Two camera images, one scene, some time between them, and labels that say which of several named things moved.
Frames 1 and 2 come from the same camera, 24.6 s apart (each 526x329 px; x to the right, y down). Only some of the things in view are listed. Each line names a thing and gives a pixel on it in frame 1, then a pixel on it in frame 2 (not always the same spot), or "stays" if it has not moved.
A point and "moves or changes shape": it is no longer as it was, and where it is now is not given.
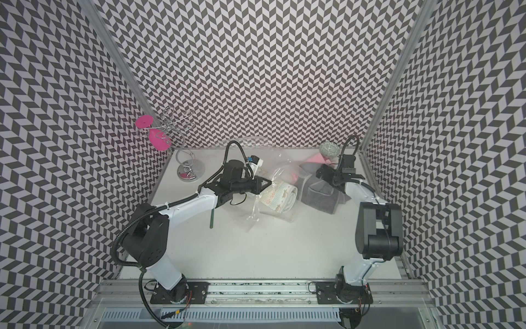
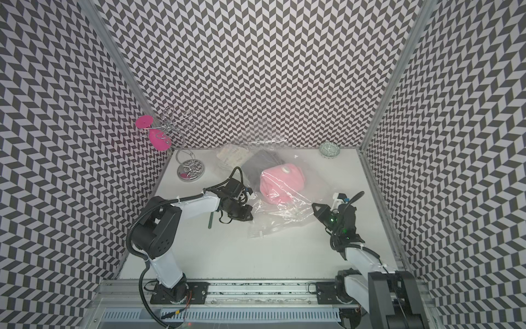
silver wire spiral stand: x=174 y=124 stays
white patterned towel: x=279 y=197 moves or changes shape
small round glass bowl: x=329 y=150 stays
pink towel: x=318 y=158 → x=280 y=184
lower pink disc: x=160 y=140 stays
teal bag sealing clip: x=211 y=218 stays
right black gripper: x=326 y=176 → x=320 y=214
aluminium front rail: x=261 y=294 stays
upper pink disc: x=144 y=121 stays
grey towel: x=319 y=194 → x=256 y=163
